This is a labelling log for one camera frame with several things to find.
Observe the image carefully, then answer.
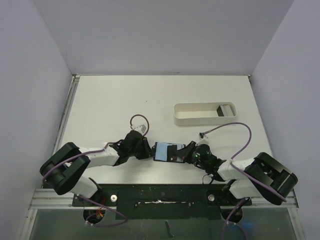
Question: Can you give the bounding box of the stack of silver credit cards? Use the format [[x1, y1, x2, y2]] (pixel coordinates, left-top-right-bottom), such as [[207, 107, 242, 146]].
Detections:
[[216, 104, 234, 117]]

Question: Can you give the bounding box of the aluminium frame rail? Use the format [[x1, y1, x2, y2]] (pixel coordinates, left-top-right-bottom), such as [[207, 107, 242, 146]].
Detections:
[[29, 188, 74, 210], [284, 189, 299, 208]]

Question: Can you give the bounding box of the white oblong plastic tray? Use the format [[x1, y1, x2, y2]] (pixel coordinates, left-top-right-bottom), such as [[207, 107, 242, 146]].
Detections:
[[173, 102, 238, 127]]

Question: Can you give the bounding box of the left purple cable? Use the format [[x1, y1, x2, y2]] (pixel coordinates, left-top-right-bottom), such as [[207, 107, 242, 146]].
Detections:
[[41, 114, 150, 228]]

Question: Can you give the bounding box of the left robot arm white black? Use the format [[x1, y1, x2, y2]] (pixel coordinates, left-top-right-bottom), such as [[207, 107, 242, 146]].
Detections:
[[39, 130, 155, 206]]

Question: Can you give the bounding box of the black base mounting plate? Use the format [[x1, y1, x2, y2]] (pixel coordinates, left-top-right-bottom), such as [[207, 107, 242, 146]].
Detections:
[[41, 183, 252, 221]]

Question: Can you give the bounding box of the right aluminium frame rail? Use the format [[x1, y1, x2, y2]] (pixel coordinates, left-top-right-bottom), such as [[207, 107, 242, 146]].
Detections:
[[284, 189, 299, 208]]

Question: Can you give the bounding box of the black VIP credit card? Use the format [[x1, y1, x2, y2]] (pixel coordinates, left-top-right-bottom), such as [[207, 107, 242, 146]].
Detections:
[[167, 145, 178, 162]]

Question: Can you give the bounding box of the black wire loop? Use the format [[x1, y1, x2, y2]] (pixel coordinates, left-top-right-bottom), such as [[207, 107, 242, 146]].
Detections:
[[201, 173, 216, 186]]

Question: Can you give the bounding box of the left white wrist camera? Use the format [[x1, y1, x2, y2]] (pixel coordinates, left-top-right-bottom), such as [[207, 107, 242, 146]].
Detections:
[[130, 124, 147, 135]]

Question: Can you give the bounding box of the black card holder wallet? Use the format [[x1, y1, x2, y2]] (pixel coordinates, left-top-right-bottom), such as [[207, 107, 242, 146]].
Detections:
[[152, 142, 186, 163]]

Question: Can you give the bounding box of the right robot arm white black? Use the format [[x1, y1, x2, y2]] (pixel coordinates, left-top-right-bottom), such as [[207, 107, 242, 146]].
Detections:
[[174, 141, 298, 206]]

